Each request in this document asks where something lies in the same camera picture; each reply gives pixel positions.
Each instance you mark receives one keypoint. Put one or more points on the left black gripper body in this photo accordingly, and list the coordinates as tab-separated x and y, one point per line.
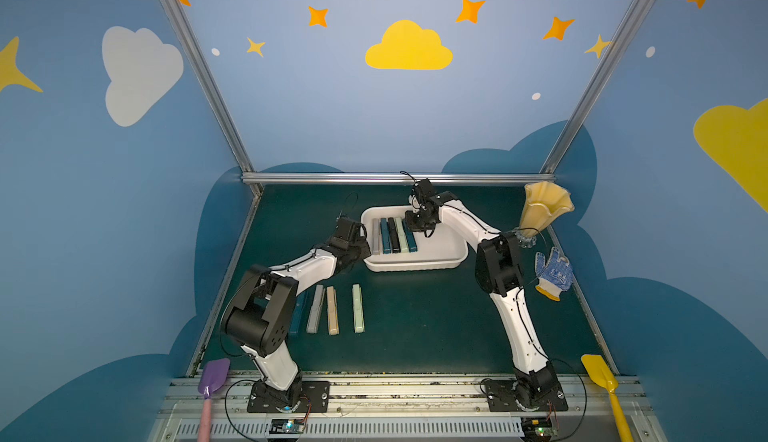
360	244

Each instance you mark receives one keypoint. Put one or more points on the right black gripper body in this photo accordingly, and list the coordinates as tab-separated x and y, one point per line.
417	220

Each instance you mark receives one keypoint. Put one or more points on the black pliers group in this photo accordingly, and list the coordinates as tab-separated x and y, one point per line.
393	234

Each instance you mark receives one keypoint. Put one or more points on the white plastic storage box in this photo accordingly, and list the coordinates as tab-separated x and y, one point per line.
445	249

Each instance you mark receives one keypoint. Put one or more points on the beige pliers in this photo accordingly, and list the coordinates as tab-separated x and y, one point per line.
332	311

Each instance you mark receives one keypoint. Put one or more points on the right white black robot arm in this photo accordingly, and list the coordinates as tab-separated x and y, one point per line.
498	272

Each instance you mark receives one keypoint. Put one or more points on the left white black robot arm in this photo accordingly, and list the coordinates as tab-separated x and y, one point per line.
258	316

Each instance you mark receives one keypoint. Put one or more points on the yellow ruffled glass vase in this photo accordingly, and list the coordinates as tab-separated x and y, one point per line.
545	201

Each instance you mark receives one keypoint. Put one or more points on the blue white work glove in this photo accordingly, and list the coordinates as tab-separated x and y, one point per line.
554	274

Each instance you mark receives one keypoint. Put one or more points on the purple toy shovel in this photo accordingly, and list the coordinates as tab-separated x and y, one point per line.
213	377

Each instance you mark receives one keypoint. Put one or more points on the left green circuit board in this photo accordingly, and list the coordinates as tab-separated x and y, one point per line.
287	427

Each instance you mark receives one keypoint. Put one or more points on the green circuit board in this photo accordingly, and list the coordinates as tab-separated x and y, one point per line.
287	427
538	430

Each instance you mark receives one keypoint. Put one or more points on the yellow toy shovel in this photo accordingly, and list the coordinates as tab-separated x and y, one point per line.
601	374

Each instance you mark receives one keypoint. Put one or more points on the right green circuit board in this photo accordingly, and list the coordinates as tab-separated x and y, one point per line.
538	430

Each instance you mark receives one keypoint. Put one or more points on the aluminium frame rear bar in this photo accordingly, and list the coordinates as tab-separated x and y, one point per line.
393	178

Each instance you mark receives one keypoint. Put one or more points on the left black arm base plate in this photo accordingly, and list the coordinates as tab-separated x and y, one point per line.
312	395

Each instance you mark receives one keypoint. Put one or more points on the aluminium rail base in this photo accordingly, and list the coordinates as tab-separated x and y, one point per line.
422	407

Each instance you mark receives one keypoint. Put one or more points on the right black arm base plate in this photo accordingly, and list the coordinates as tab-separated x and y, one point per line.
507	395

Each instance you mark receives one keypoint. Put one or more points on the right aluminium frame post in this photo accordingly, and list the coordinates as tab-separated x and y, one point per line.
622	38

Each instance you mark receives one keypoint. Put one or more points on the aluminium frame post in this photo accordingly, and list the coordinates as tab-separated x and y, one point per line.
179	21
622	38

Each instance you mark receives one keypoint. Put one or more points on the left aluminium frame post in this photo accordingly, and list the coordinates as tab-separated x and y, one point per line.
179	21

